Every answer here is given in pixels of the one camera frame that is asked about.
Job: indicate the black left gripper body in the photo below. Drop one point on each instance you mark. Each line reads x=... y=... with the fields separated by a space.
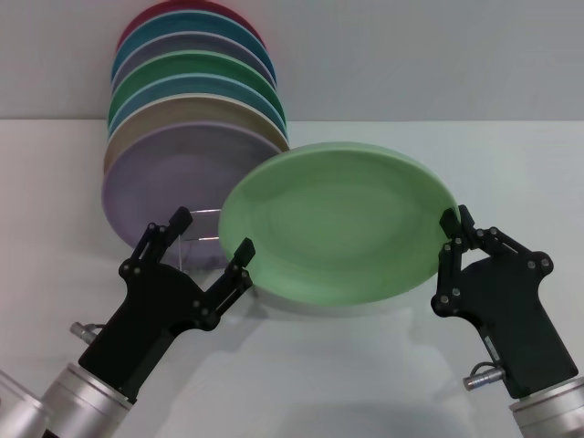
x=150 y=310

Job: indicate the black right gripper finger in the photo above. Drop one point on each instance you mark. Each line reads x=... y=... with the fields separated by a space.
x=449 y=269
x=506 y=248

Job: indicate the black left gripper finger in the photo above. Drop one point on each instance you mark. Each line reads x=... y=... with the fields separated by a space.
x=150 y=239
x=230 y=283

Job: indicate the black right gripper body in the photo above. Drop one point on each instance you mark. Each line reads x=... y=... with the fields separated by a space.
x=511 y=319

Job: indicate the light green plate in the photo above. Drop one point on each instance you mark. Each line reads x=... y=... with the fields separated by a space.
x=337 y=219

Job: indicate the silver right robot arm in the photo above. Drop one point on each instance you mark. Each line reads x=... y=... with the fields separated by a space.
x=552 y=410

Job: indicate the lilac plate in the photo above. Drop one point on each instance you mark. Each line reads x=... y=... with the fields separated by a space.
x=159 y=182

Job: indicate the beige plate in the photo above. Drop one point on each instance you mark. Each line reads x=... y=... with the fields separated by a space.
x=182 y=111

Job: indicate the light blue plate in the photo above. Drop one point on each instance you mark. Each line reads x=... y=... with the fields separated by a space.
x=182 y=85

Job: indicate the dark green plate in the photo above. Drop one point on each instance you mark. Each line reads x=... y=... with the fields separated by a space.
x=182 y=64

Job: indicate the grey lavender plate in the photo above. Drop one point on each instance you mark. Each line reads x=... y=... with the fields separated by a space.
x=182 y=43

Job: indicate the teal blue plate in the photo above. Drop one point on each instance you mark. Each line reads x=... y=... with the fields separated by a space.
x=182 y=23

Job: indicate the crimson plate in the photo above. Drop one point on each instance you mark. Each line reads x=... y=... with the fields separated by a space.
x=150 y=10

